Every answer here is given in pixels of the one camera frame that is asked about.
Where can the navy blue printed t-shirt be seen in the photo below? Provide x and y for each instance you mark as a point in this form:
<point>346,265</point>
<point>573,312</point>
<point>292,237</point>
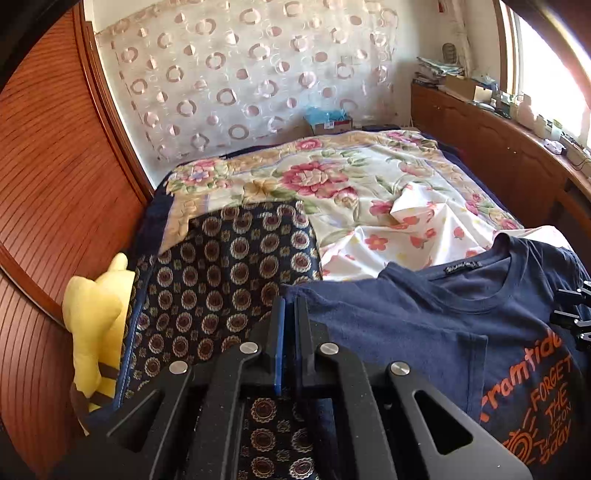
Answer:
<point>415,323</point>

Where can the yellow plush toy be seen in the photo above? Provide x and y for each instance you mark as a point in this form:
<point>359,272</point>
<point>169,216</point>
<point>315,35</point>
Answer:
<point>92,323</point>

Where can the wooden headboard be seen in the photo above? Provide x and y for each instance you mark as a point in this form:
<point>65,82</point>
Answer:
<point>55,184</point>

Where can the peony floral quilt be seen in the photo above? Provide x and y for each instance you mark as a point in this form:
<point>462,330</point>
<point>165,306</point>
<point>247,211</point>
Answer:
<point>323,175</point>

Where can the sheer circle patterned curtain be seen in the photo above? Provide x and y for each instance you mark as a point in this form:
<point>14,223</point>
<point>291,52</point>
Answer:
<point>231,69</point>

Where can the blue cardboard box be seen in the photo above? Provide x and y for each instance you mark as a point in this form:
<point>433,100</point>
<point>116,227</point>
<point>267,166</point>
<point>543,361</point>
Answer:
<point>328,121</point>

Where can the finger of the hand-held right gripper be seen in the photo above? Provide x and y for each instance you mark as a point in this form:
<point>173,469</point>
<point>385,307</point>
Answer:
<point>575,296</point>
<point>570,319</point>

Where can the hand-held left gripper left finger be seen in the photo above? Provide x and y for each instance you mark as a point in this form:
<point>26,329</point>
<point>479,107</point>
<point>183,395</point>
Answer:
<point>278,364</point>

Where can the white plastic bottle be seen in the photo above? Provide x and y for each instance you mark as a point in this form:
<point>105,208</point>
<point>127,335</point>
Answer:
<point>524,110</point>

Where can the open brown cardboard box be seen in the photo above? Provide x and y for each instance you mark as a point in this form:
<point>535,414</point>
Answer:
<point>464,86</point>

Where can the stack of papers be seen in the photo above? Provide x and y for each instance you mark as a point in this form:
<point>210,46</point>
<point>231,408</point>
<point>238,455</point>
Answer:
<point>438,69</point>

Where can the brown wooden cabinet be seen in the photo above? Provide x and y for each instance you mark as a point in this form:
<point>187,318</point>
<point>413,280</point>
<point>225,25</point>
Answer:
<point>498,138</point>

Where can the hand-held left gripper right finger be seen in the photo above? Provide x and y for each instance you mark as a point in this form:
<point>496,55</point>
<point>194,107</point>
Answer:
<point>301,364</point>

